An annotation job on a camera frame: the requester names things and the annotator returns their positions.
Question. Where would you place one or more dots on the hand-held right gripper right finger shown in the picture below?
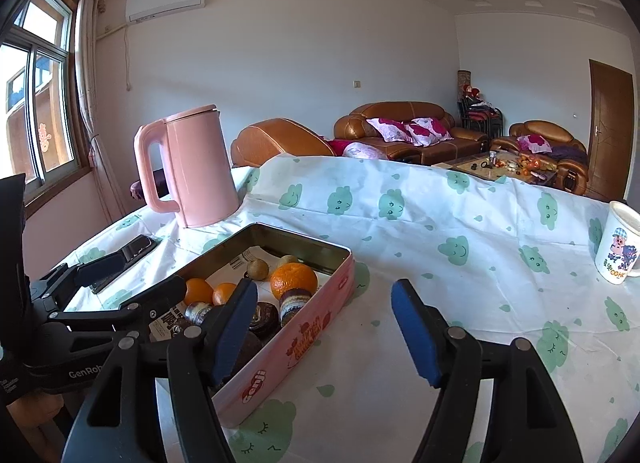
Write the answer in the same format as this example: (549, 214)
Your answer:
(415, 333)

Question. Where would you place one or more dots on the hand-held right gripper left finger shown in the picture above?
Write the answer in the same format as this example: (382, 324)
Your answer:
(230, 338)

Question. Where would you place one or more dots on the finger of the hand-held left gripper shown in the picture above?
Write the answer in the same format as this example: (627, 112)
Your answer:
(155, 300)
(100, 265)

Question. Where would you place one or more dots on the orange mandarin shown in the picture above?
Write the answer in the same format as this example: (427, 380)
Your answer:
(294, 280)
(224, 294)
(198, 291)

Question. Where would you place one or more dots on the pink tin box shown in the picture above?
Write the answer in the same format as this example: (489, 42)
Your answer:
(300, 348)

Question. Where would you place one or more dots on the small brown fruit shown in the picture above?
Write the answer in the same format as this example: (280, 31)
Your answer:
(257, 268)
(288, 260)

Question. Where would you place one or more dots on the person's left forearm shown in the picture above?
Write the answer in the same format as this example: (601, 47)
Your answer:
(32, 423)

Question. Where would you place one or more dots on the black phone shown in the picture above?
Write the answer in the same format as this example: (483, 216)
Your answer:
(142, 245)

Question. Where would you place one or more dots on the white green-cloud tablecloth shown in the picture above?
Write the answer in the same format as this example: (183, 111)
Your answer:
(450, 288)

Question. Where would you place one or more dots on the printed paper sheet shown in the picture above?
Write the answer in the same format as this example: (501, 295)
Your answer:
(237, 268)

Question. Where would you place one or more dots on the pink electric kettle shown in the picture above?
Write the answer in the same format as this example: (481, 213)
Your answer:
(197, 173)

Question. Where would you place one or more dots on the pink curtain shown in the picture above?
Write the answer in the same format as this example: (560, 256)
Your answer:
(92, 93)

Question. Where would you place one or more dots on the cluttered coffee table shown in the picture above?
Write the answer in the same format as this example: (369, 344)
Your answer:
(480, 168)

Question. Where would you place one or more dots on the window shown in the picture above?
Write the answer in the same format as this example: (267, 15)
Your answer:
(45, 93)

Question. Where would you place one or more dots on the pink floral cushion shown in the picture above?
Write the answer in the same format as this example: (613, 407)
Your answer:
(362, 149)

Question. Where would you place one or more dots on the long brown leather sofa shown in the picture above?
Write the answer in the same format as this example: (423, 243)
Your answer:
(465, 138)

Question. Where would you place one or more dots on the white pink floral pillow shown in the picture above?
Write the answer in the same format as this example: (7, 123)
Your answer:
(390, 130)
(535, 143)
(430, 130)

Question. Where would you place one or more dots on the brown leather armchair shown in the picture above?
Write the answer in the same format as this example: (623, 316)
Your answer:
(280, 140)
(570, 173)

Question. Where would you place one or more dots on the white cartoon mug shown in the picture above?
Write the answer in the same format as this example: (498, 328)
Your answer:
(620, 243)

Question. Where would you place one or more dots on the stacked dark chairs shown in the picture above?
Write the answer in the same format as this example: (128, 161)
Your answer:
(480, 115)

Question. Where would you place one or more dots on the purple blanket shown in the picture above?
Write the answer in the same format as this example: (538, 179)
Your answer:
(567, 153)

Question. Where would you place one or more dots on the red plush toy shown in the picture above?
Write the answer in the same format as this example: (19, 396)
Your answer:
(471, 90)

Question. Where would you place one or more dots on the tall patterned vase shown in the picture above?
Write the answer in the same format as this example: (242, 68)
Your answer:
(464, 80)

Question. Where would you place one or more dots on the white air conditioner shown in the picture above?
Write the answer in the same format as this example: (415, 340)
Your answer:
(165, 0)

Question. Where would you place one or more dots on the brown wooden door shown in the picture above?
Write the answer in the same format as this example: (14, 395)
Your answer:
(610, 128)

